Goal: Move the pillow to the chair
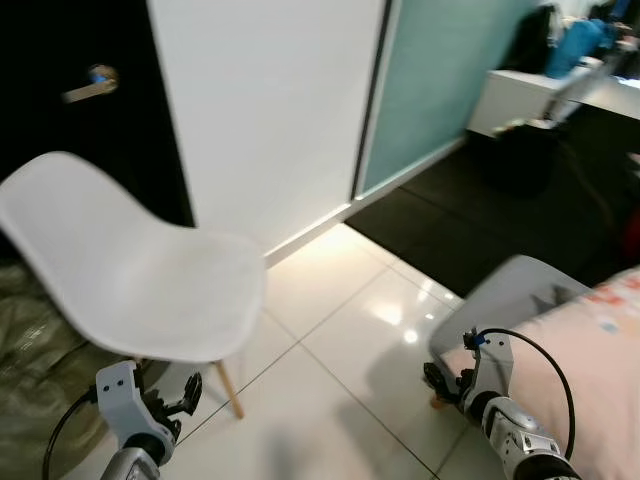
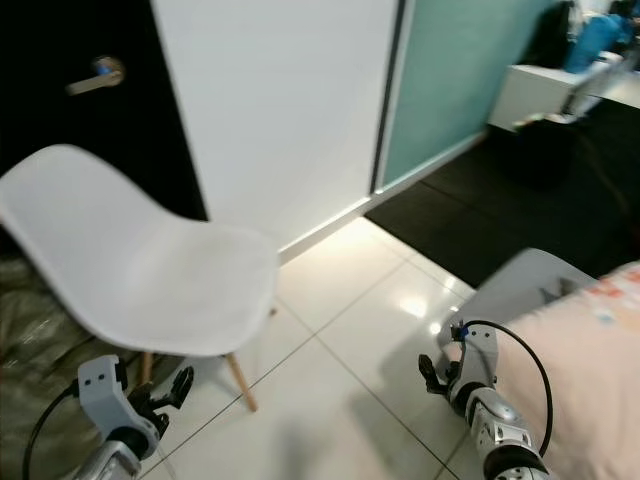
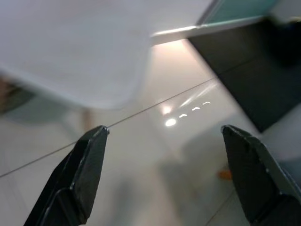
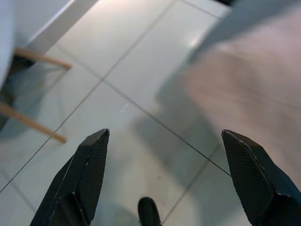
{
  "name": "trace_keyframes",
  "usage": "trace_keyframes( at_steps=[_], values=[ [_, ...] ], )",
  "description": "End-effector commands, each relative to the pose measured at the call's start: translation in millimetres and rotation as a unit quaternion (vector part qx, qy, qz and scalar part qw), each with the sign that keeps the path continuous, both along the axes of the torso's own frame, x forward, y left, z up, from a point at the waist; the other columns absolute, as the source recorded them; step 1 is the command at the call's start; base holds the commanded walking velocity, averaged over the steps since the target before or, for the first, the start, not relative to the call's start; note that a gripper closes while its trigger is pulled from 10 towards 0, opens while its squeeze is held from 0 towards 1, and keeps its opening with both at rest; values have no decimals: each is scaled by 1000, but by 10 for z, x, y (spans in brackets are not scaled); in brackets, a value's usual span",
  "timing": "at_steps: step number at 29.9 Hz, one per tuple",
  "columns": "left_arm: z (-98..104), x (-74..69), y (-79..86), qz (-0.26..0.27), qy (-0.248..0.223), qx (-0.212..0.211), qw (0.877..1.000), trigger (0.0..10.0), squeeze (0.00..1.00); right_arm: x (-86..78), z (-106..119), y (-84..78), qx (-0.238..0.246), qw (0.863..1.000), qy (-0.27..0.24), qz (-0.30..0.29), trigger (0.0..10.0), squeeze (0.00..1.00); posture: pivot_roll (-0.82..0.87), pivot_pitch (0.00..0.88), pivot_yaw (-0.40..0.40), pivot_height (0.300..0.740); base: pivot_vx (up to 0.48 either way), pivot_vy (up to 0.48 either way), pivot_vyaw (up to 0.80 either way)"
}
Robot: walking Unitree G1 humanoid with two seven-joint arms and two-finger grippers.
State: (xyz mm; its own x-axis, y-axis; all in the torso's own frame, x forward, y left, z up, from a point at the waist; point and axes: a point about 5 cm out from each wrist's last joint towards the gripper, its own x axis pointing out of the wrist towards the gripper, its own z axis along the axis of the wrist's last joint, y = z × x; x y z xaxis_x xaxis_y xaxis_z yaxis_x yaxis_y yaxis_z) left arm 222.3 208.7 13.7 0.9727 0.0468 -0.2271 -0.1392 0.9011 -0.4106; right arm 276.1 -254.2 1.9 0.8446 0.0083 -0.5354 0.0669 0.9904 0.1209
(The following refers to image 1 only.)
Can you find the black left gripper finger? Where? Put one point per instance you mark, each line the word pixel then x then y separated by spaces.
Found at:
pixel 192 392
pixel 160 392

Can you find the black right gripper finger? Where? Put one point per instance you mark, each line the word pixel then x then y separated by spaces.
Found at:
pixel 466 376
pixel 435 378

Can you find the pink printed pillow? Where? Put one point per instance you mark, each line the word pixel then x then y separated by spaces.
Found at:
pixel 600 380

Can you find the grey plastic chair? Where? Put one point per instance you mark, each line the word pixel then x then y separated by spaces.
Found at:
pixel 510 290

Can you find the white plastic shell chair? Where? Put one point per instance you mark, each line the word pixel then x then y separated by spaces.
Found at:
pixel 130 270

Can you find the crumpled green blanket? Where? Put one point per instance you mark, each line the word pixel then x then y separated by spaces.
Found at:
pixel 40 400

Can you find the black waste bin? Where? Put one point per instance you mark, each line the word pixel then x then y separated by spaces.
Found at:
pixel 520 160

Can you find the white desk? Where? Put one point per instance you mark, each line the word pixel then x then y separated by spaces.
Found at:
pixel 510 100

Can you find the white wardrobe door panel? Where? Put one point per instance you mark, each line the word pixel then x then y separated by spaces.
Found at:
pixel 270 110

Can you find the teal glass door panel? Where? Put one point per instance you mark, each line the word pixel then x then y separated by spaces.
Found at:
pixel 440 80

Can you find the grey slanted bar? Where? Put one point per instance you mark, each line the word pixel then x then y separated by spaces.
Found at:
pixel 578 90

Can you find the black bag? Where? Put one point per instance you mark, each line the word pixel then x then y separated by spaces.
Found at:
pixel 528 40

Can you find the blue bag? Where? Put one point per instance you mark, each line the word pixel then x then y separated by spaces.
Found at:
pixel 578 45

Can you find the black door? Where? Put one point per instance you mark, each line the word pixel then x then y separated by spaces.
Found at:
pixel 60 30

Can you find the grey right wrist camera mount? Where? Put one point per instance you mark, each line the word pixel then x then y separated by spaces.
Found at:
pixel 495 365

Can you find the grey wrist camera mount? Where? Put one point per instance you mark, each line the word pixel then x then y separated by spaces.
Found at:
pixel 122 395
pixel 495 365

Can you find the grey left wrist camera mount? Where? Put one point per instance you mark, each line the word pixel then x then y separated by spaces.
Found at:
pixel 122 395

